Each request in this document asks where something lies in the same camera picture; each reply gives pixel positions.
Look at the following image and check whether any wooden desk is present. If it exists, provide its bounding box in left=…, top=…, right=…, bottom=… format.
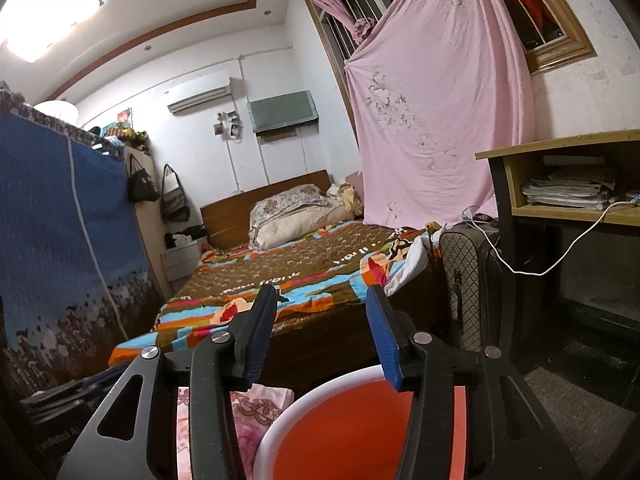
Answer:
left=475, top=129, right=639, bottom=362

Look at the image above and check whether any stack of papers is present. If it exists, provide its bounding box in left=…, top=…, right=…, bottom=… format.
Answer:
left=522, top=174, right=615, bottom=210

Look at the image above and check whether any white power cable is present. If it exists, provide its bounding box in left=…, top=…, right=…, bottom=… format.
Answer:
left=459, top=199, right=640, bottom=278

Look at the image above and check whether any floral pillow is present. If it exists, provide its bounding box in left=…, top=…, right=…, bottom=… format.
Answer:
left=248, top=183, right=329, bottom=245

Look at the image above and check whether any pink hanging sheet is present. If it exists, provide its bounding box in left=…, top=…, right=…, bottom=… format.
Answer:
left=345, top=0, right=535, bottom=228

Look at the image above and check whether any hanging grey handbag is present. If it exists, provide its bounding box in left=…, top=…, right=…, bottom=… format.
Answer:
left=160, top=164, right=191, bottom=223

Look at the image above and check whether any cream pillow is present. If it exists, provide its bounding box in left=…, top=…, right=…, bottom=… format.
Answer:
left=252, top=200, right=355, bottom=250

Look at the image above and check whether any wooden bed headboard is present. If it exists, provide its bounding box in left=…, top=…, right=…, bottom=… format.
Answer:
left=201, top=169, right=332, bottom=249

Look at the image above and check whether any white air conditioner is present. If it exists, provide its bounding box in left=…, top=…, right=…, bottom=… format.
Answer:
left=166, top=74, right=231, bottom=114

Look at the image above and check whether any blue fabric wardrobe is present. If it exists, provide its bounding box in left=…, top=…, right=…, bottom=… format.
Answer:
left=1, top=91, right=163, bottom=399

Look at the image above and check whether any red plastic basin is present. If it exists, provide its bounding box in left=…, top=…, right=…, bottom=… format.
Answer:
left=252, top=364, right=469, bottom=480

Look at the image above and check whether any black mesh fan heater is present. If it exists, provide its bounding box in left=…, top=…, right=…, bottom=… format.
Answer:
left=439, top=223, right=503, bottom=352

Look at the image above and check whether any pink floral blanket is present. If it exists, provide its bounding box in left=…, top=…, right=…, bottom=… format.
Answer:
left=177, top=384, right=294, bottom=479

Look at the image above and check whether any colourful striped bed quilt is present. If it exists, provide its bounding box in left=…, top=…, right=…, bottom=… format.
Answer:
left=108, top=221, right=439, bottom=366

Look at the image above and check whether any white bedside cabinet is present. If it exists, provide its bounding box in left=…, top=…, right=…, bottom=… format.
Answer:
left=160, top=237, right=205, bottom=282

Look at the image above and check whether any black hanging handbag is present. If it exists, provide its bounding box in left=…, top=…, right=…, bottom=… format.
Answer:
left=128, top=154, right=160, bottom=204

